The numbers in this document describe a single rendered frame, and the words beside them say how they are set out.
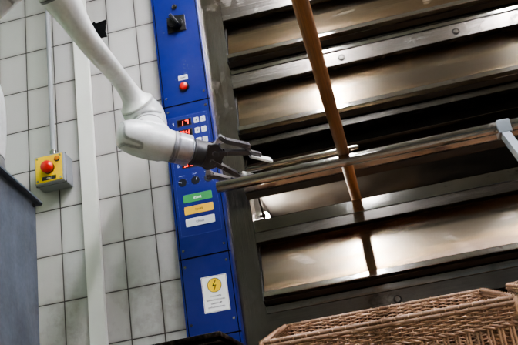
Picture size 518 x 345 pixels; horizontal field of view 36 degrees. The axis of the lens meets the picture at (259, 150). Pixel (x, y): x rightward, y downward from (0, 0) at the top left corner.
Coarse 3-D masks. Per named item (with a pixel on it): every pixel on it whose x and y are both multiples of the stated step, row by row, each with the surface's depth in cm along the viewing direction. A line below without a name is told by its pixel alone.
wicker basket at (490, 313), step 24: (480, 288) 209; (360, 312) 212; (384, 312) 211; (408, 312) 210; (432, 312) 164; (456, 312) 163; (480, 312) 163; (504, 312) 162; (288, 336) 168; (312, 336) 167; (336, 336) 166; (360, 336) 165; (384, 336) 164; (408, 336) 164; (432, 336) 163; (456, 336) 162; (480, 336) 161; (504, 336) 160
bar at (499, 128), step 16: (480, 128) 190; (496, 128) 190; (512, 128) 188; (400, 144) 193; (416, 144) 192; (432, 144) 192; (448, 144) 192; (512, 144) 180; (320, 160) 196; (336, 160) 194; (352, 160) 194; (368, 160) 194; (240, 176) 199; (256, 176) 197; (272, 176) 196; (288, 176) 196
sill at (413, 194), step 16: (480, 176) 224; (496, 176) 223; (512, 176) 222; (400, 192) 227; (416, 192) 226; (432, 192) 225; (448, 192) 224; (320, 208) 230; (336, 208) 229; (352, 208) 228; (368, 208) 227; (256, 224) 232; (272, 224) 231; (288, 224) 230
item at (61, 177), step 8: (64, 152) 247; (40, 160) 247; (64, 160) 246; (56, 168) 245; (64, 168) 245; (40, 176) 245; (48, 176) 244; (56, 176) 243; (64, 176) 243; (72, 176) 250; (40, 184) 244; (48, 184) 244; (56, 184) 245; (64, 184) 246; (72, 184) 248; (48, 192) 249
